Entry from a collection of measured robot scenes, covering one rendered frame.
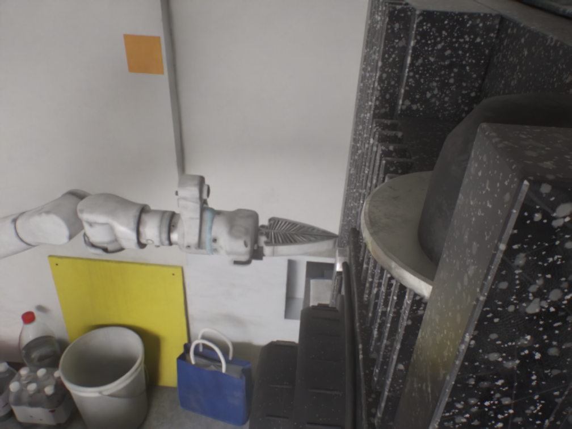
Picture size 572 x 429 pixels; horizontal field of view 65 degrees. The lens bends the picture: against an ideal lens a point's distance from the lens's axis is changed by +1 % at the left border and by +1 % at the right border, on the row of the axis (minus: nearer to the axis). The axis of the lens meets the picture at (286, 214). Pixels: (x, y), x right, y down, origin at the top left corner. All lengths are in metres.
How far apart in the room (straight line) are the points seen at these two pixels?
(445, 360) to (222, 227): 0.54
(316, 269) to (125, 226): 0.97
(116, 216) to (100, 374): 1.38
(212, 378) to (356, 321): 1.42
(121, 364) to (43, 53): 1.20
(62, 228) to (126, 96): 0.70
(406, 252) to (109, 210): 0.57
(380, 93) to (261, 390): 0.29
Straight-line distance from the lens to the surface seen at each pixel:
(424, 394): 0.20
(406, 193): 0.28
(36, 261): 1.89
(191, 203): 0.67
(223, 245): 0.68
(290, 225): 0.71
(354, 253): 0.43
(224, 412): 1.91
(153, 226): 0.71
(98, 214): 0.73
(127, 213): 0.73
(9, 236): 0.88
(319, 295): 1.46
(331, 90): 1.33
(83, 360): 1.95
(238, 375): 1.77
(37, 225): 0.80
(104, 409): 1.82
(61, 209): 0.78
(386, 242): 0.23
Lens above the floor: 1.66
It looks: 32 degrees down
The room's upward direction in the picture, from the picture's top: 3 degrees clockwise
